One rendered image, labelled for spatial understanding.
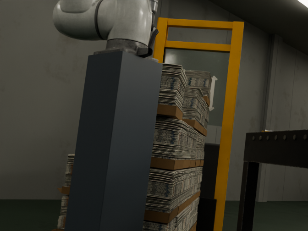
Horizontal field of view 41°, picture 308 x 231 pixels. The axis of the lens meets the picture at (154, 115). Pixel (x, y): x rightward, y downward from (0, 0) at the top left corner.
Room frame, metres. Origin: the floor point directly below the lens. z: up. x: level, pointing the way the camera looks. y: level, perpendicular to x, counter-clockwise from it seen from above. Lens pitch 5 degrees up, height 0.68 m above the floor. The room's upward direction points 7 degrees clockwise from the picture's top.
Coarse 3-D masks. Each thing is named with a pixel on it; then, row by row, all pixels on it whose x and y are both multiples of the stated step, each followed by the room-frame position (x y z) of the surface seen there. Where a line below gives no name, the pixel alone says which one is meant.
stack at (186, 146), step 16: (160, 128) 1.81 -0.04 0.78; (176, 128) 1.80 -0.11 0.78; (192, 128) 2.30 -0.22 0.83; (160, 144) 1.81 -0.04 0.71; (176, 144) 1.80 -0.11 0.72; (192, 144) 2.45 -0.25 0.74; (160, 176) 1.82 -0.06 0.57; (176, 176) 1.89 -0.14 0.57; (192, 176) 2.54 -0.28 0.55; (160, 192) 1.81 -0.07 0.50; (176, 192) 1.95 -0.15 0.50; (192, 192) 2.69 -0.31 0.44; (160, 208) 1.81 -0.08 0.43; (192, 208) 2.80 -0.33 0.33; (144, 224) 1.83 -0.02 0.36; (160, 224) 1.81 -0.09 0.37; (176, 224) 2.09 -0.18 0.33
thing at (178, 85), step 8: (168, 64) 1.79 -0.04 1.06; (168, 72) 1.80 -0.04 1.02; (176, 72) 1.79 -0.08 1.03; (184, 72) 1.93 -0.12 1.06; (168, 80) 1.79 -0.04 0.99; (176, 80) 1.78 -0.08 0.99; (184, 80) 1.96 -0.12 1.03; (160, 88) 1.80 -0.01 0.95; (168, 88) 1.80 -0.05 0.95; (176, 88) 1.78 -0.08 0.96; (184, 88) 2.05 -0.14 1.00; (160, 96) 1.79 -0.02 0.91; (168, 96) 1.79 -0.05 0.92; (176, 96) 1.80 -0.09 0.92; (168, 104) 1.79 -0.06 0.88; (176, 104) 1.79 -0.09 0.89
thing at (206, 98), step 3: (204, 96) 2.94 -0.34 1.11; (204, 99) 2.94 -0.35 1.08; (207, 99) 2.96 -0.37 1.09; (207, 102) 2.99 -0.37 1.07; (204, 129) 3.00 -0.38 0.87; (204, 132) 3.03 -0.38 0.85; (201, 162) 3.01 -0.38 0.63; (201, 165) 3.05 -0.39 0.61; (198, 192) 3.07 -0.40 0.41; (198, 195) 3.11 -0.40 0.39; (195, 225) 3.14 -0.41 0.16
